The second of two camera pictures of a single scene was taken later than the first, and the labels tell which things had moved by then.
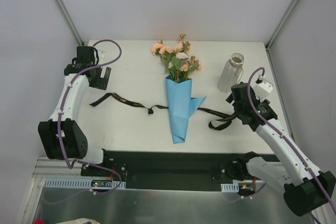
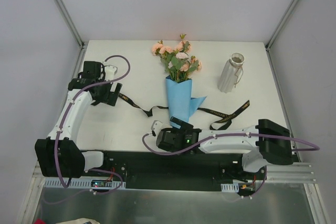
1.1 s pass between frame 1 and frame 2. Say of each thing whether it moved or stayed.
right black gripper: moved
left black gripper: moved
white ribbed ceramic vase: stayed
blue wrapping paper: stayed
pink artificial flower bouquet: stayed
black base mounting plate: stayed
